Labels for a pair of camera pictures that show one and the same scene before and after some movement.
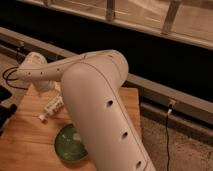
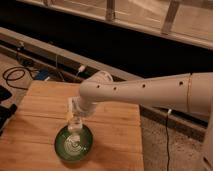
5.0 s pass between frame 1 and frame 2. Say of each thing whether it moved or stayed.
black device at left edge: stayed
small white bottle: moved
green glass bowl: stayed
